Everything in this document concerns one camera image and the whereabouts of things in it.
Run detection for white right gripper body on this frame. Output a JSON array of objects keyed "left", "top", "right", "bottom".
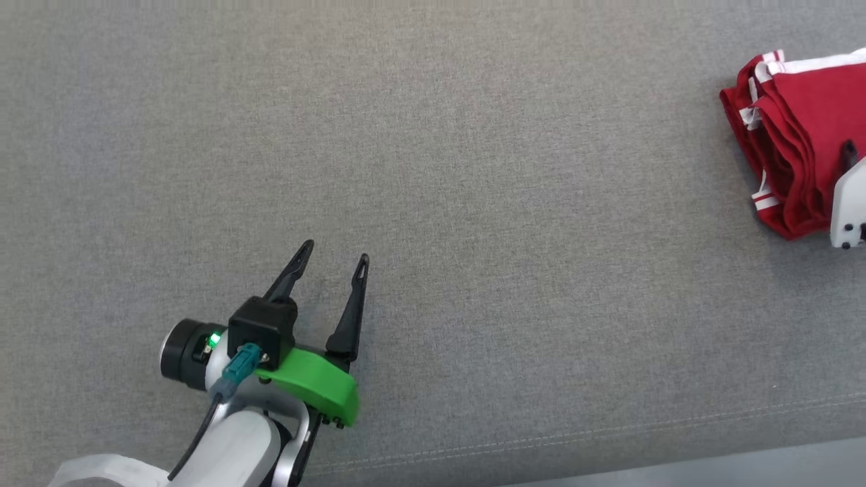
[{"left": 830, "top": 157, "right": 866, "bottom": 249}]

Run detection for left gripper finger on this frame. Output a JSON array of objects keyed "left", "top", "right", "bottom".
[
  {"left": 325, "top": 254, "right": 370, "bottom": 363},
  {"left": 263, "top": 239, "right": 315, "bottom": 303}
]

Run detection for left camera cable teal plug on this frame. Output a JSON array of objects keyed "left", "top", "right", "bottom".
[{"left": 168, "top": 342, "right": 264, "bottom": 482}]

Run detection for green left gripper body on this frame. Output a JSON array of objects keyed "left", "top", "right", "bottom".
[{"left": 256, "top": 346, "right": 360, "bottom": 429}]

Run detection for red shorts with white stripe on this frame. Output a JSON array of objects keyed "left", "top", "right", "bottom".
[{"left": 754, "top": 47, "right": 866, "bottom": 231}]

